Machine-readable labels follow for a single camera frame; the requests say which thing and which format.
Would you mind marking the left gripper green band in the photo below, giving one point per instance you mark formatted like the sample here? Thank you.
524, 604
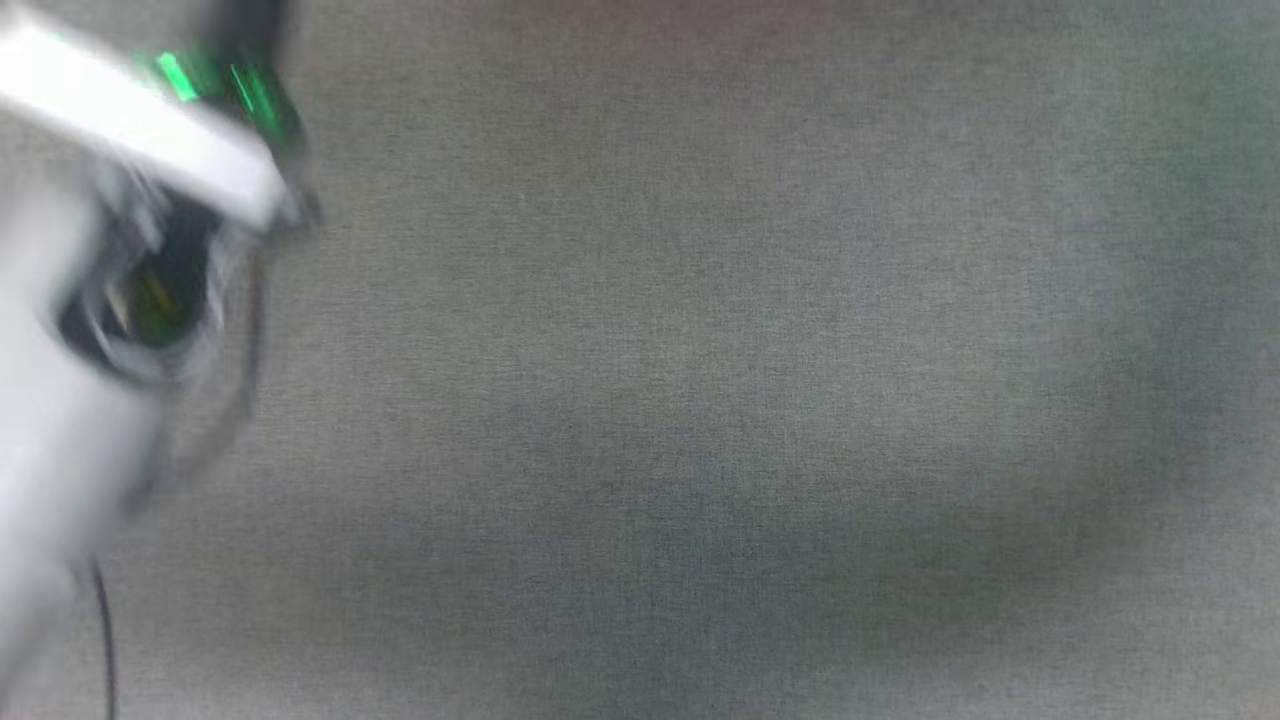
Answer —
170, 130

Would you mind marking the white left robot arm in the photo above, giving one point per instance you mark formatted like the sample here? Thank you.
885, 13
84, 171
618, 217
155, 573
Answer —
50, 450

